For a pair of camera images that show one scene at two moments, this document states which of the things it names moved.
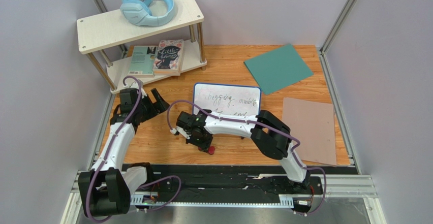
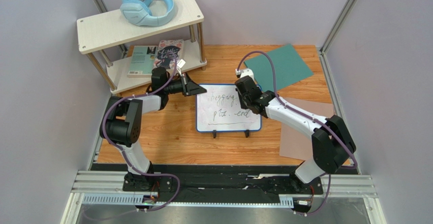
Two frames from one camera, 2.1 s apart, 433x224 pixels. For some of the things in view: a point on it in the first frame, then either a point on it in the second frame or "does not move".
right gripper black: (202, 139) to (247, 102)
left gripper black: (154, 109) to (189, 87)
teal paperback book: (143, 61) does not move
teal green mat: (278, 68) does not move
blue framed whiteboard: (240, 99) does not move
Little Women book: (168, 58) does not move
